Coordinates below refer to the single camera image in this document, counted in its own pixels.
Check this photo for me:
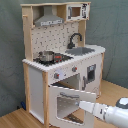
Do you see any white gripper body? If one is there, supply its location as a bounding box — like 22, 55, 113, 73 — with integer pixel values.
79, 101, 106, 119

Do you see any white oven door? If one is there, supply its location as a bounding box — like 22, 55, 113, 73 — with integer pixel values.
49, 86, 96, 128

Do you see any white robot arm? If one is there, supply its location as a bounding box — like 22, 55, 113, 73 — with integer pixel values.
79, 97, 128, 128

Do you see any wooden toy kitchen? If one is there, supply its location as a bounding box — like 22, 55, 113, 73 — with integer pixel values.
22, 2, 105, 128

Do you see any white cabinet door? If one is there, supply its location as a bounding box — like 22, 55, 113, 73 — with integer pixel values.
81, 55, 102, 94

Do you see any red right stove knob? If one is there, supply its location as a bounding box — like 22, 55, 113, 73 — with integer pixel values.
71, 66, 78, 73

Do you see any red stove knob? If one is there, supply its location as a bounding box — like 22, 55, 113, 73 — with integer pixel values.
54, 73, 60, 79
71, 66, 78, 73

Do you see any red left stove knob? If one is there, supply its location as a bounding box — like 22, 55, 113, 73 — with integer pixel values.
54, 73, 60, 79

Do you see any grey toy sink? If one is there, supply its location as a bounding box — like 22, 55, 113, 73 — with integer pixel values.
66, 47, 94, 56

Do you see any black toy stovetop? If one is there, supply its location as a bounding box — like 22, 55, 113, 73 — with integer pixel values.
35, 53, 71, 66

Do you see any black toy faucet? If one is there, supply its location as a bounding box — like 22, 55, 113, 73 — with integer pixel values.
67, 33, 82, 49

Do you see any silver toy pot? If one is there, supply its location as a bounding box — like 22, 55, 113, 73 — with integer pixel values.
39, 51, 54, 62

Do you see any toy microwave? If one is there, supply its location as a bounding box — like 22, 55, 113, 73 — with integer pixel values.
66, 3, 90, 21

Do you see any grey range hood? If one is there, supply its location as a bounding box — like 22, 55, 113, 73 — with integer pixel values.
35, 6, 64, 27

